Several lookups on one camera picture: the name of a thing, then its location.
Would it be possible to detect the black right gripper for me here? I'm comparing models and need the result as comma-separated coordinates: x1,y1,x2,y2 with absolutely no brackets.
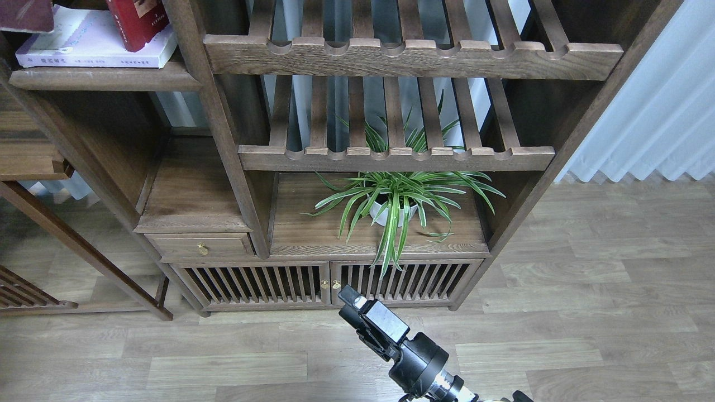
338,285,450,399

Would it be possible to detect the red cover book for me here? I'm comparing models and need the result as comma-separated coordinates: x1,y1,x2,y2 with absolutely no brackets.
106,1,169,52

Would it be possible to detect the white lavender book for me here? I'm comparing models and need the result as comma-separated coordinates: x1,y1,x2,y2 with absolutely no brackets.
16,5,177,68

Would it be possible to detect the dark maroon book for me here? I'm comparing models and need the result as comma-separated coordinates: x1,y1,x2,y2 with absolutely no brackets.
1,0,54,33

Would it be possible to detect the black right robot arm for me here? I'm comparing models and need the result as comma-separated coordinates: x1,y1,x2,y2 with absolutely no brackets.
338,285,480,401

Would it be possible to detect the left slatted cabinet door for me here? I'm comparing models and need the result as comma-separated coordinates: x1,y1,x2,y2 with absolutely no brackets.
171,262,331,312

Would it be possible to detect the slatted cabinet door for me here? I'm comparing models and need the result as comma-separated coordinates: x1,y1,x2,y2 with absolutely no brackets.
171,262,331,312
329,259,482,308

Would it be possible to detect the right slatted cabinet door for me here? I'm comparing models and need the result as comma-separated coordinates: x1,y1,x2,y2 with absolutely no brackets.
329,259,482,308

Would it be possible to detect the white plant pot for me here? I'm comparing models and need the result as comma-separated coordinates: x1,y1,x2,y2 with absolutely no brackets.
369,194,418,227

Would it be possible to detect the green spider plant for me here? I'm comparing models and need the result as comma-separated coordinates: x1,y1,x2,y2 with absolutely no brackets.
304,89,506,280

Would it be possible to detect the dark wooden bookshelf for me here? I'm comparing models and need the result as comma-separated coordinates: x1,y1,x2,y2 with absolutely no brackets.
2,1,682,315

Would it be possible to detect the small wooden drawer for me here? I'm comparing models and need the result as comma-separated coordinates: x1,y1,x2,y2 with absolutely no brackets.
145,232,253,262

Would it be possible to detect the white curtain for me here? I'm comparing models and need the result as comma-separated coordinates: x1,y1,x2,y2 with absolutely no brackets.
556,1,714,181

